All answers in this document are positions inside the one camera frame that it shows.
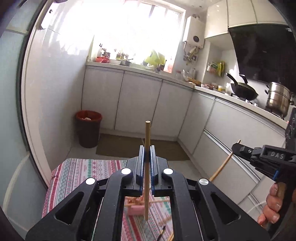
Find pink plastic utensil basket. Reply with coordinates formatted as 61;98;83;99
125;196;145;216

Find white lower kitchen cabinets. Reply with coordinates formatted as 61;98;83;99
81;64;290;209

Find person's right hand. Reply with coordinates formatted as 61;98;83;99
257;182;286;227

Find patterned red green tablecloth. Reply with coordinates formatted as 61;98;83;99
42;158;174;241

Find stainless steel steamer pot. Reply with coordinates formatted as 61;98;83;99
265;82;295;119

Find red rimmed dark trash bin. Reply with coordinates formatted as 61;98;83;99
75;110;103;148

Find black wok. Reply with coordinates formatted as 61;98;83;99
226;73;258;101

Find black range hood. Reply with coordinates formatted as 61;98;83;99
229;24;295;93

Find green plastic bag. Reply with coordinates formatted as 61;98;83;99
144;50;166;67

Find red container on counter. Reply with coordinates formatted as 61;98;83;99
95;56;109;63

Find white water heater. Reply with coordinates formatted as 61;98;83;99
183;16;205;49

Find white upper cabinets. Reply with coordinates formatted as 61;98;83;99
205;1;287;39

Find white cable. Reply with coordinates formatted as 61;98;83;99
246;200;267;214

